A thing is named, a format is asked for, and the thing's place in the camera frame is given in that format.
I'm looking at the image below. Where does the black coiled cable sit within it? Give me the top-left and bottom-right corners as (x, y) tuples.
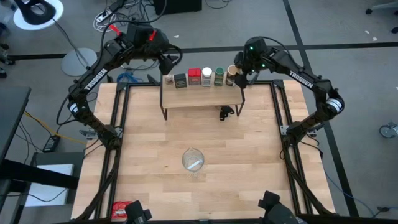
(167, 45), (183, 68)

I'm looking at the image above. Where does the floor lamp with round base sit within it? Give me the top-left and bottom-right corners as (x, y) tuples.
(13, 0), (98, 77)

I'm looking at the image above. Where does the wooden shelf with black legs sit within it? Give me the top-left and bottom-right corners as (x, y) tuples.
(159, 73), (246, 121)

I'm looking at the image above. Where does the yellow cable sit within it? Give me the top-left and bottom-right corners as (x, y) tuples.
(24, 110), (86, 146)

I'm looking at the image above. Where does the tan-lid furikake jar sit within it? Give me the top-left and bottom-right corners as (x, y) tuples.
(225, 64), (240, 87)

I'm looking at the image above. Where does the grey caster wheel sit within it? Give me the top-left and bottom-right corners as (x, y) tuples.
(379, 122), (398, 139)

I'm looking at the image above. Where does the white power strip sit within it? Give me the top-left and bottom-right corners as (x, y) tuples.
(95, 9), (113, 23)

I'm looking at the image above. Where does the clear glass measuring mug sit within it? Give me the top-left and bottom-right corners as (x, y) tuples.
(182, 147), (205, 178)

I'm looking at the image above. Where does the blue cable bundle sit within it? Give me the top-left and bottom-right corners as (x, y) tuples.
(116, 72), (144, 83)

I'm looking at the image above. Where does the black clamp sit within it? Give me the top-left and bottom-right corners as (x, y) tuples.
(219, 105), (236, 121)

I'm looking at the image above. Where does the white box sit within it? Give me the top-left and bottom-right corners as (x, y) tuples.
(24, 164), (75, 208)

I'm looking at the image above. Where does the black pepper tin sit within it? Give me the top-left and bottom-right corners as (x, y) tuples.
(174, 73), (188, 90)

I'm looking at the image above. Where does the red snack packet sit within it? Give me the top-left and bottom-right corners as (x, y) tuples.
(111, 200), (132, 218)

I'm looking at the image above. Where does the white coiled cable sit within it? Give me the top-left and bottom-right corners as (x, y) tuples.
(92, 14), (118, 34)

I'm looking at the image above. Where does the black aluminium rig frame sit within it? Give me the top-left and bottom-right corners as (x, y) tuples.
(62, 71), (398, 224)

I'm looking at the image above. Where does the white-lid bagel seasoning jar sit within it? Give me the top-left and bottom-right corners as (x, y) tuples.
(201, 67), (213, 88)

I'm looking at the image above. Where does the black wheeled chair base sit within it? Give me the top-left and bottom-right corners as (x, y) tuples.
(0, 22), (16, 79)

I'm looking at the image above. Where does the black desk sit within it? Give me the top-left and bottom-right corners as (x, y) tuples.
(0, 86), (80, 215)

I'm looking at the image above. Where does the black computer case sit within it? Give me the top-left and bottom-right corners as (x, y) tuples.
(153, 0), (203, 16)

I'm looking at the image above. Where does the green-lid oregano jar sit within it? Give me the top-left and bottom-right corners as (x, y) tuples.
(213, 67), (225, 87)

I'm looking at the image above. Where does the black power adapter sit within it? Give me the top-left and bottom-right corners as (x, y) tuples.
(42, 134), (62, 153)

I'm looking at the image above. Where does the black cable bundle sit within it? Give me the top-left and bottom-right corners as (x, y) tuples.
(281, 139), (332, 216)
(76, 149), (123, 223)

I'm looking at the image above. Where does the red-lid smoked paprika tin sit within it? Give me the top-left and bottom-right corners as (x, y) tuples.
(187, 68), (202, 86)

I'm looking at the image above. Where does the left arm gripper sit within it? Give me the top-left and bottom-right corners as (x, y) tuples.
(145, 29), (183, 76)

